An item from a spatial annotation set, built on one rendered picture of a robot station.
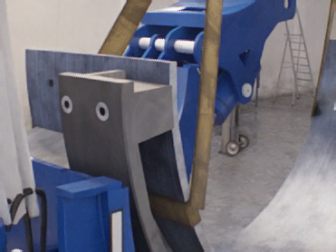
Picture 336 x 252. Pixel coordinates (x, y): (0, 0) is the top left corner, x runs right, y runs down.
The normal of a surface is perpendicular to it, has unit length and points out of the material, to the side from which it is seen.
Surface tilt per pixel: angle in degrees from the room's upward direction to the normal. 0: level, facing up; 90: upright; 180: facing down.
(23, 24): 90
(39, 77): 95
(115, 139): 100
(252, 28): 90
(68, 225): 90
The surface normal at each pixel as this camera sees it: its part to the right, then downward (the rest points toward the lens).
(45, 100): -0.69, 0.27
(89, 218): 0.73, 0.14
